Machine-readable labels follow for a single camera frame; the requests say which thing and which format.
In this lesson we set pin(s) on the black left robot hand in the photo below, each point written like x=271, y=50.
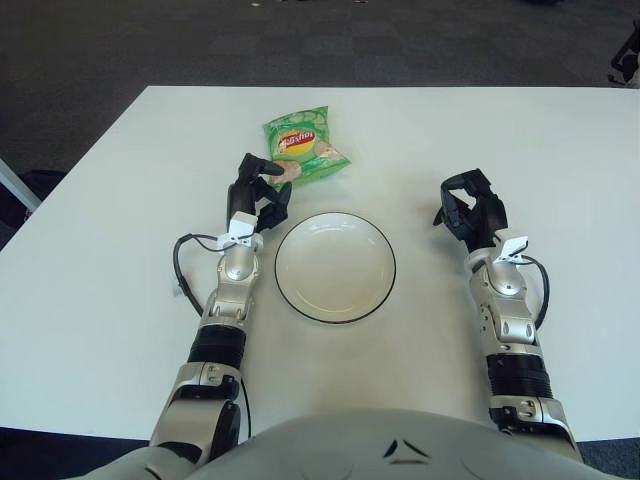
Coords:
x=245, y=192

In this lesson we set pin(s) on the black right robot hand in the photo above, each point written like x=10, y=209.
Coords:
x=482, y=212

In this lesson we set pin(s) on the green chips snack bag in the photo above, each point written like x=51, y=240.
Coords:
x=300, y=135

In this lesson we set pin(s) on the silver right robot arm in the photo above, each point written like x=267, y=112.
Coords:
x=505, y=285

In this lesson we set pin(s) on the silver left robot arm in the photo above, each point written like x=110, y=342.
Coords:
x=235, y=265

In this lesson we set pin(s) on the white plate black rim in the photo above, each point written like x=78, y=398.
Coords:
x=335, y=270

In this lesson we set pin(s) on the black office chair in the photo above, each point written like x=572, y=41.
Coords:
x=622, y=57

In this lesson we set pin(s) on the white furniture panel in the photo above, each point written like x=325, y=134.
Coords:
x=15, y=185

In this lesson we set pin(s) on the grey robot torso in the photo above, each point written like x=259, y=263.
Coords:
x=320, y=450

